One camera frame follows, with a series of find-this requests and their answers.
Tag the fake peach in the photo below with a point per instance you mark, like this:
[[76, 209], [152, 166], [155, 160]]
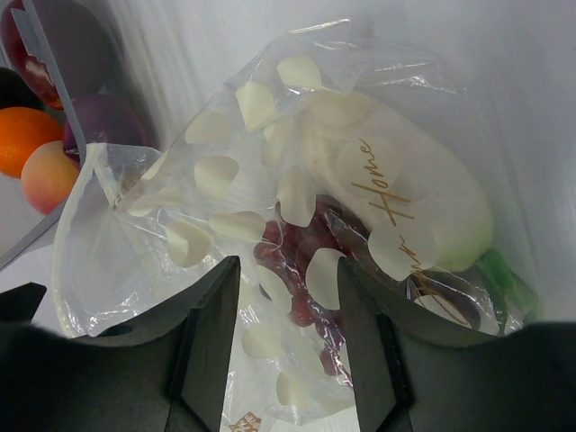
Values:
[[48, 177]]

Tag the fake orange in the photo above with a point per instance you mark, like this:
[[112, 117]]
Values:
[[23, 130]]

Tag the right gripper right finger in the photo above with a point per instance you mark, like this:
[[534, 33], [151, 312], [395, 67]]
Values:
[[415, 371]]

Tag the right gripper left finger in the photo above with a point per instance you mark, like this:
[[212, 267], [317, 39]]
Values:
[[164, 370]]

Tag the clear zip top bag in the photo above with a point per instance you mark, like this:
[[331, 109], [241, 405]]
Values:
[[142, 225]]

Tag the fake white radish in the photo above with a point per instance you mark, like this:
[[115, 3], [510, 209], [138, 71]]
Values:
[[423, 208]]

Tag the fake dark red apple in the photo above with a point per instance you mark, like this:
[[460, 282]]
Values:
[[77, 40]]

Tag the fake green leaf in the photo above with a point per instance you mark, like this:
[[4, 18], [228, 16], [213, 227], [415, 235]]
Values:
[[513, 300]]

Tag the grey transparent plastic container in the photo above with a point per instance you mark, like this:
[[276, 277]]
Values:
[[60, 90]]

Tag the fake purple onion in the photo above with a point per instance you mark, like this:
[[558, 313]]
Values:
[[107, 118]]

